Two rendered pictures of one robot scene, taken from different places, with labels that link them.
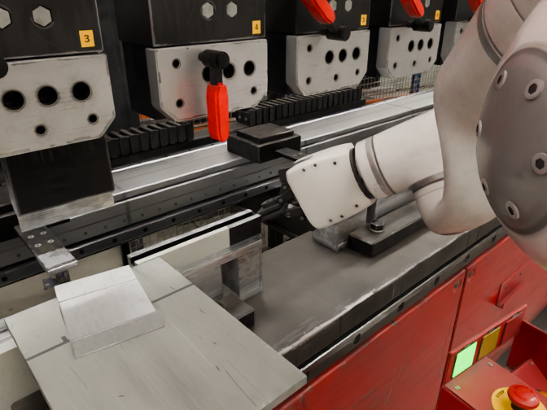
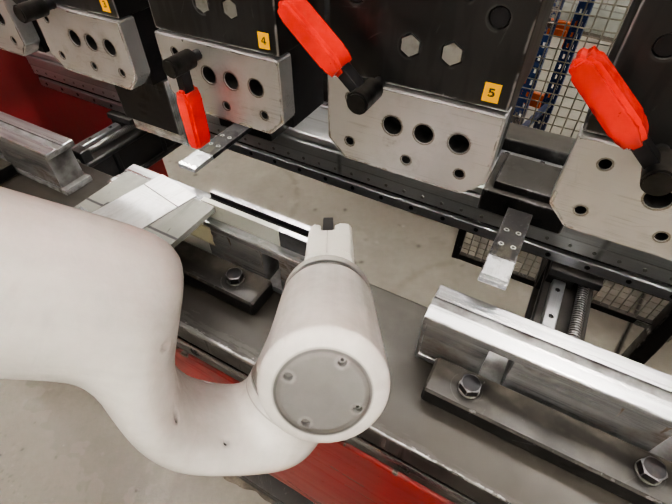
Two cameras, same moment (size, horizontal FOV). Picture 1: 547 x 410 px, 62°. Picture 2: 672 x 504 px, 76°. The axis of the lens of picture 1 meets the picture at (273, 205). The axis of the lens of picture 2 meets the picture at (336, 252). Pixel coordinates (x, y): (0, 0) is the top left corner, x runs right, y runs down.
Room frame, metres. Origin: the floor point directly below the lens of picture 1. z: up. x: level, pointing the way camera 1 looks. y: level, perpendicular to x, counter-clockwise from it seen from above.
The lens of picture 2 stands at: (0.50, -0.37, 1.41)
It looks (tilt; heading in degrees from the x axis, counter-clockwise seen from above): 46 degrees down; 71
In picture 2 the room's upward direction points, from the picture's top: straight up
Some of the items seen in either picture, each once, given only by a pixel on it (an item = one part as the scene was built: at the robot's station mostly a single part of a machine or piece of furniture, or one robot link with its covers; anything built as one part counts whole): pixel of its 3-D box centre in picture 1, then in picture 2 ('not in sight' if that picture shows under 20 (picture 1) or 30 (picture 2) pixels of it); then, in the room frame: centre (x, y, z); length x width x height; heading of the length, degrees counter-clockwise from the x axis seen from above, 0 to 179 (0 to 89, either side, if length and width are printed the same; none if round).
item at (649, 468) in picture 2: not in sight; (651, 470); (0.87, -0.34, 0.91); 0.03 x 0.03 x 0.02
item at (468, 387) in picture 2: (377, 225); (470, 385); (0.74, -0.19, 0.91); 0.03 x 0.03 x 0.02
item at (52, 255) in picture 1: (29, 224); (236, 126); (0.56, 0.34, 1.01); 0.26 x 0.12 x 0.05; 42
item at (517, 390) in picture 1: (521, 402); not in sight; (0.45, -0.34, 0.79); 0.04 x 0.04 x 0.04
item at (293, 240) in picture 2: (199, 242); (262, 223); (0.55, 0.10, 0.98); 0.20 x 0.03 x 0.03; 132
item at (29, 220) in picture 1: (62, 177); (151, 105); (0.44, 0.22, 1.13); 0.10 x 0.02 x 0.10; 132
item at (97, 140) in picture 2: not in sight; (170, 115); (0.43, 0.81, 0.81); 0.64 x 0.08 x 0.14; 42
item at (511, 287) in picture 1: (514, 285); not in sight; (1.01, -0.65, 0.58); 0.15 x 0.02 x 0.07; 132
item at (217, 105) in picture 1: (214, 96); (194, 101); (0.50, 0.06, 1.20); 0.04 x 0.02 x 0.10; 42
